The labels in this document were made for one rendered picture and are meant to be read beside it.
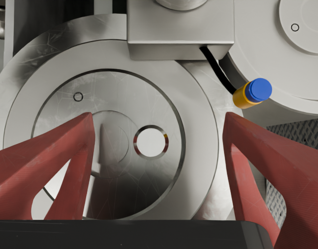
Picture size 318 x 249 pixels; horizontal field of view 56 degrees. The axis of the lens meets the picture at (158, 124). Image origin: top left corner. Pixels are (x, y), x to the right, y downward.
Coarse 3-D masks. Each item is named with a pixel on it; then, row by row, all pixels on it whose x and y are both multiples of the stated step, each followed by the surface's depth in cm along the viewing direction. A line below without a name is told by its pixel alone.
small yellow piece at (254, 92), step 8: (200, 48) 14; (208, 56) 14; (216, 64) 14; (216, 72) 13; (224, 80) 13; (256, 80) 11; (264, 80) 11; (232, 88) 13; (240, 88) 12; (248, 88) 11; (256, 88) 11; (264, 88) 11; (232, 96) 13; (240, 96) 12; (248, 96) 11; (256, 96) 11; (264, 96) 11; (240, 104) 12; (248, 104) 12; (256, 104) 11
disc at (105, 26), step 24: (72, 24) 17; (96, 24) 17; (120, 24) 17; (24, 48) 17; (48, 48) 17; (24, 72) 17; (192, 72) 17; (0, 96) 16; (216, 96) 17; (0, 120) 16; (216, 120) 17; (0, 144) 16; (216, 192) 16; (216, 216) 16
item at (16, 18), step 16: (16, 0) 18; (32, 0) 20; (48, 0) 23; (64, 0) 27; (80, 0) 34; (16, 16) 18; (32, 16) 20; (48, 16) 23; (64, 16) 27; (80, 16) 34; (16, 32) 18; (32, 32) 20; (16, 48) 18
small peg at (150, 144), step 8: (144, 128) 12; (152, 128) 12; (160, 128) 12; (136, 136) 12; (144, 136) 12; (152, 136) 12; (160, 136) 12; (136, 144) 12; (144, 144) 12; (152, 144) 12; (160, 144) 12; (168, 144) 12; (136, 152) 12; (144, 152) 12; (152, 152) 12; (160, 152) 12
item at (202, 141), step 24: (72, 48) 16; (96, 48) 16; (120, 48) 16; (48, 72) 16; (72, 72) 16; (144, 72) 16; (168, 72) 16; (24, 96) 16; (168, 96) 16; (192, 96) 16; (24, 120) 16; (192, 120) 16; (192, 144) 16; (216, 144) 16; (192, 168) 16; (216, 168) 16; (192, 192) 16; (144, 216) 16; (168, 216) 16; (192, 216) 16
